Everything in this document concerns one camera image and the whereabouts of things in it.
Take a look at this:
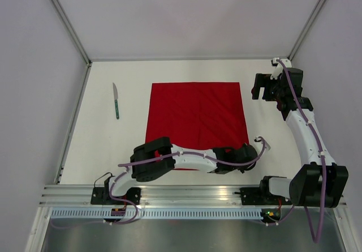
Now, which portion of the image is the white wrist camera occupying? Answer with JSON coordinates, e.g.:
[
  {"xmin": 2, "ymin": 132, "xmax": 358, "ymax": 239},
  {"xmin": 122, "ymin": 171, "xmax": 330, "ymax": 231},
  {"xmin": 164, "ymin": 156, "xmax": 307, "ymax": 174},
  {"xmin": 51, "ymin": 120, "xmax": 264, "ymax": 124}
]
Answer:
[
  {"xmin": 270, "ymin": 57, "xmax": 292, "ymax": 80},
  {"xmin": 252, "ymin": 136, "xmax": 270, "ymax": 154}
]

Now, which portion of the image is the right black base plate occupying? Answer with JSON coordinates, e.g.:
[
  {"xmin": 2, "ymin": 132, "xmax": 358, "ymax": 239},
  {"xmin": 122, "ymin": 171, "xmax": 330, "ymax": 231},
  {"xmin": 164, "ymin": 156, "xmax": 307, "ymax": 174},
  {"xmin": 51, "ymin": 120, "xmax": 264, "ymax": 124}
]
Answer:
[{"xmin": 239, "ymin": 187, "xmax": 291, "ymax": 206}]

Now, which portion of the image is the aluminium frame post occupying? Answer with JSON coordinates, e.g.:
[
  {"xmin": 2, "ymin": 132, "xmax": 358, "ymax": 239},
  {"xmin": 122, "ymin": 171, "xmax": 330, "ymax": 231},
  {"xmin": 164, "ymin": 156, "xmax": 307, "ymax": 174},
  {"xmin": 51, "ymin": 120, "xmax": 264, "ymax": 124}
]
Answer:
[
  {"xmin": 49, "ymin": 0, "xmax": 92, "ymax": 66},
  {"xmin": 288, "ymin": 0, "xmax": 328, "ymax": 61}
]

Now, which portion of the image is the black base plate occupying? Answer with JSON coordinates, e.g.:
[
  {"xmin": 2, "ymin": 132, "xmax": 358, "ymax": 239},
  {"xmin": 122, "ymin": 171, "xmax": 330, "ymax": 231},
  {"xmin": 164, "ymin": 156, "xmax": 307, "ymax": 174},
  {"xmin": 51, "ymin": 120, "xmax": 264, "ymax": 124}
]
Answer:
[
  {"xmin": 239, "ymin": 187, "xmax": 291, "ymax": 206},
  {"xmin": 90, "ymin": 187, "xmax": 141, "ymax": 206}
]

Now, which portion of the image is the left aluminium frame post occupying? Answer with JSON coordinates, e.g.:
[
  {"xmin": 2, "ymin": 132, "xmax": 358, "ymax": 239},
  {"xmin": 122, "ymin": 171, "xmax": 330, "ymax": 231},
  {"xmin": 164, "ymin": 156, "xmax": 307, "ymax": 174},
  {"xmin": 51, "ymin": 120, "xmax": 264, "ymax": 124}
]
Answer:
[{"xmin": 49, "ymin": 0, "xmax": 92, "ymax": 66}]

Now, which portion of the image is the red cloth napkin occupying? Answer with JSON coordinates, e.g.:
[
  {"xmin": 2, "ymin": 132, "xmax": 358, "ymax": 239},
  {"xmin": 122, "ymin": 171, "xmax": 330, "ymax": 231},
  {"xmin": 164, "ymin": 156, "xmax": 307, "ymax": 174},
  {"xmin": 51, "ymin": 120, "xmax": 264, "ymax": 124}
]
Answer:
[{"xmin": 145, "ymin": 82, "xmax": 249, "ymax": 151}]

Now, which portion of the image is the green handled knife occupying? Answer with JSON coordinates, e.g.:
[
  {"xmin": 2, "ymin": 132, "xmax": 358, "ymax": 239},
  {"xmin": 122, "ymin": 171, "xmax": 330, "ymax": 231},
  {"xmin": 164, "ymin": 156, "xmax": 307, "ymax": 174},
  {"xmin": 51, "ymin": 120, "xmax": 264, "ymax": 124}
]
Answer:
[{"xmin": 113, "ymin": 83, "xmax": 119, "ymax": 119}]

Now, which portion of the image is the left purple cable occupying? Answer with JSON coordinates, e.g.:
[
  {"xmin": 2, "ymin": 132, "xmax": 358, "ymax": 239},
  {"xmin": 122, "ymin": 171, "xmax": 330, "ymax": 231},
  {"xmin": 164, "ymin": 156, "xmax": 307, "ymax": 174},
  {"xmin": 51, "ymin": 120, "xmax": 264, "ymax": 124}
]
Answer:
[{"xmin": 109, "ymin": 136, "xmax": 268, "ymax": 227}]

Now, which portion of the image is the aluminium front rail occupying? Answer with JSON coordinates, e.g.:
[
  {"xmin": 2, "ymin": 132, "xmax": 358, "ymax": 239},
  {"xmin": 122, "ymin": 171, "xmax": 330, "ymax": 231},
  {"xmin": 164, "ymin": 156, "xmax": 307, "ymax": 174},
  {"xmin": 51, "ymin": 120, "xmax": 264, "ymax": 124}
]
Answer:
[{"xmin": 38, "ymin": 184, "xmax": 348, "ymax": 207}]

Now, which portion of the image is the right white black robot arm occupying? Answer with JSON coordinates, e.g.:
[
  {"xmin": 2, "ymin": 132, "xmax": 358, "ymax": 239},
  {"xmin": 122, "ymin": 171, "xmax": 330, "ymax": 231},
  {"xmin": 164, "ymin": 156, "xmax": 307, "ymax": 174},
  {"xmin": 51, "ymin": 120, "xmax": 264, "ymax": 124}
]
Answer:
[{"xmin": 251, "ymin": 68, "xmax": 348, "ymax": 208}]

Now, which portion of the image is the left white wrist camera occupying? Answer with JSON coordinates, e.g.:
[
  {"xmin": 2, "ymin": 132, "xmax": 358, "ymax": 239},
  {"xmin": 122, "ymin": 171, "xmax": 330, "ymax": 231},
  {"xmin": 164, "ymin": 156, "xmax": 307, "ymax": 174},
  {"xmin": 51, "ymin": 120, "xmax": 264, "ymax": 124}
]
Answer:
[{"xmin": 252, "ymin": 136, "xmax": 270, "ymax": 154}]

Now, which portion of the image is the white slotted cable duct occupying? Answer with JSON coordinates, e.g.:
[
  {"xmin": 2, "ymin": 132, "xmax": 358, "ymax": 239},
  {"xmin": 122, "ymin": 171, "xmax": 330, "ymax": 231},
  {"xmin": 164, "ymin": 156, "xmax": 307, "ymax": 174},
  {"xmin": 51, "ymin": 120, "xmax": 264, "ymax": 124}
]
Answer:
[{"xmin": 50, "ymin": 207, "xmax": 262, "ymax": 220}]

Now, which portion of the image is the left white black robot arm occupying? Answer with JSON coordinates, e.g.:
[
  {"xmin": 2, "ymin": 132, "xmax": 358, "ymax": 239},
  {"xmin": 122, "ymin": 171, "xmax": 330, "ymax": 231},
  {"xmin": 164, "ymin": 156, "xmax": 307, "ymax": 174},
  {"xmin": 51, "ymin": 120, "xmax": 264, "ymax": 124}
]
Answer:
[{"xmin": 102, "ymin": 137, "xmax": 260, "ymax": 205}]

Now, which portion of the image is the right aluminium frame post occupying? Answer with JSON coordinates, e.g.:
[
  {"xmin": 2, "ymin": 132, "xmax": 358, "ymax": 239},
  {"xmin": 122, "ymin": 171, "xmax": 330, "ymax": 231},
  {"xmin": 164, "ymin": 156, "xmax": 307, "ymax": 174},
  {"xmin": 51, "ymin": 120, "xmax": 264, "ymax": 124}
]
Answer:
[{"xmin": 288, "ymin": 0, "xmax": 328, "ymax": 61}]

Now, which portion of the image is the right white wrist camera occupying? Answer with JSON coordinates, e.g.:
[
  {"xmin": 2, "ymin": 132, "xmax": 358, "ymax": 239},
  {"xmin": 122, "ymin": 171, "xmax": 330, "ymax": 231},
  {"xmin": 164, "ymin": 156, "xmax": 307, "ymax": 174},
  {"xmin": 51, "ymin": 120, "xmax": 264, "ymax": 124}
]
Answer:
[{"xmin": 270, "ymin": 57, "xmax": 292, "ymax": 80}]

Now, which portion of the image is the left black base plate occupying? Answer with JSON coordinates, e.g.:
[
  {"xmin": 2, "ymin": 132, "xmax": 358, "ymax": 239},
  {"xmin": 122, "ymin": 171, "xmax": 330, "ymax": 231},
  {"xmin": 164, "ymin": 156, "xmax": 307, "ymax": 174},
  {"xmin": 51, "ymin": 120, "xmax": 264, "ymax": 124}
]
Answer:
[{"xmin": 90, "ymin": 187, "xmax": 141, "ymax": 206}]

